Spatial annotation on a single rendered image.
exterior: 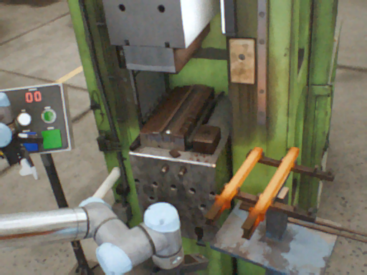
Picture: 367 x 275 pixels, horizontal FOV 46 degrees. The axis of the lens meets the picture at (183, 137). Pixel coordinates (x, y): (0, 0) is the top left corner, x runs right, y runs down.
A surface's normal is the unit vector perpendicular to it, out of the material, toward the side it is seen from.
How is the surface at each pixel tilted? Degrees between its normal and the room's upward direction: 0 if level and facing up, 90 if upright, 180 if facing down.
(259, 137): 90
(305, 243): 0
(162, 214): 0
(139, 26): 90
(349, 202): 0
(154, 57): 90
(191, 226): 90
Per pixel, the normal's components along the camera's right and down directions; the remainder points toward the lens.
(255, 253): -0.10, -0.83
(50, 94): 0.02, 0.06
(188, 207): -0.35, 0.55
